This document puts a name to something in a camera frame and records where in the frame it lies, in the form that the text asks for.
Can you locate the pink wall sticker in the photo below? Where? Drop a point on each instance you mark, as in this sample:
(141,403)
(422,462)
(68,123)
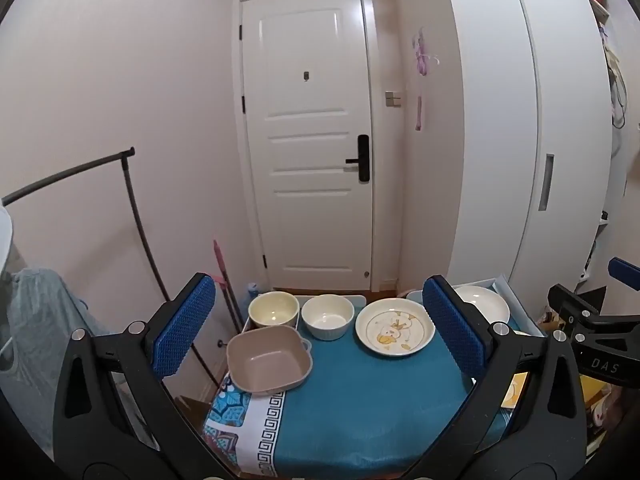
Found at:
(422,52)

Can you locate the duck print plate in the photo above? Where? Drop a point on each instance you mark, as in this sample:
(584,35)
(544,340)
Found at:
(395,330)

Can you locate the grey blue garment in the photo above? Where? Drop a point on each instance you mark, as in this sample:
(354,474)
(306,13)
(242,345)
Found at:
(40,310)

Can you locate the white door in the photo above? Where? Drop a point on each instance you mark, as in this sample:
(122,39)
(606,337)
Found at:
(310,85)

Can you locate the white tray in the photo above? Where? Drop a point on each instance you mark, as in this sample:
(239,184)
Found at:
(300,332)

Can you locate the white garment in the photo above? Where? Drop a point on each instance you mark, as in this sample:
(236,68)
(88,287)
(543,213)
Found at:
(4,235)

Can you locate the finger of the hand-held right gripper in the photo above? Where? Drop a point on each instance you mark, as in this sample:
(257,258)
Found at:
(625,271)
(567,300)

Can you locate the white wardrobe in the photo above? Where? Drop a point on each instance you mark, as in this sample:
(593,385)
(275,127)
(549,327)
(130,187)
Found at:
(490,110)

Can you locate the brown paper bag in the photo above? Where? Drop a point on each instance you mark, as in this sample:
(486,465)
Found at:
(550,321)

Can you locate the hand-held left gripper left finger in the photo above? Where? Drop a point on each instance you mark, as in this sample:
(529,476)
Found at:
(184,332)

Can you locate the black clothes rack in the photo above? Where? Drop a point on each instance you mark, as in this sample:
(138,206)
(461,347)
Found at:
(131,195)

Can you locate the wall light switch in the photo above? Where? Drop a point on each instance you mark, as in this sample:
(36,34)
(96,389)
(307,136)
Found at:
(393,99)

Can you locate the white shelf unit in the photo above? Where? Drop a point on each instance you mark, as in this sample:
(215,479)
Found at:
(617,85)

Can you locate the white ribbed bowl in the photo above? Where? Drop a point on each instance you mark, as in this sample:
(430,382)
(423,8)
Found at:
(327,317)

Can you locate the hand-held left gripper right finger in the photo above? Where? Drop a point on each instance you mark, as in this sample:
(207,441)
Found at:
(452,332)

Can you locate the teal patterned tablecloth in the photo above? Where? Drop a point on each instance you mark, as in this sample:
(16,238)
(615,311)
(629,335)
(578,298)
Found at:
(360,400)

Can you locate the pink square basin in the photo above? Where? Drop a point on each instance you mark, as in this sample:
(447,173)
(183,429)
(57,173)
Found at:
(265,360)

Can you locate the pink wall strip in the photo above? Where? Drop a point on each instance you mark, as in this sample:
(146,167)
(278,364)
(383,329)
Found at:
(419,112)

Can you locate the yellow printed box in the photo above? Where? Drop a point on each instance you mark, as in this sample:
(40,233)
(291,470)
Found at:
(515,392)

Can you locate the plain white plate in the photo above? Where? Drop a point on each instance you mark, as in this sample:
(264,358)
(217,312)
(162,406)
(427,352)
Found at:
(480,305)

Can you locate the cream bowl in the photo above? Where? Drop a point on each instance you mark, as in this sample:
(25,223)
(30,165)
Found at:
(274,310)

